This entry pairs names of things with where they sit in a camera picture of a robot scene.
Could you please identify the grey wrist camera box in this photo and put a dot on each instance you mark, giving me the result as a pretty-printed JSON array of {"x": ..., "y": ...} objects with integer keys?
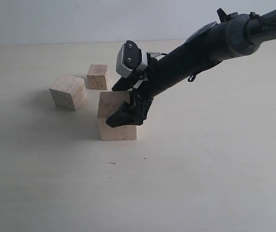
[{"x": 130, "y": 57}]

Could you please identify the second largest wooden cube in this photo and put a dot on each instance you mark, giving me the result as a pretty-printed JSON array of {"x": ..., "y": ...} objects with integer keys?
[{"x": 68, "y": 92}]

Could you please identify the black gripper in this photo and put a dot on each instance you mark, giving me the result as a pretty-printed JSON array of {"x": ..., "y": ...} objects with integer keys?
[{"x": 147, "y": 82}]

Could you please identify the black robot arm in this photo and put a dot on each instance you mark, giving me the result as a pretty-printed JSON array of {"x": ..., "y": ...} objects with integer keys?
[{"x": 235, "y": 35}]

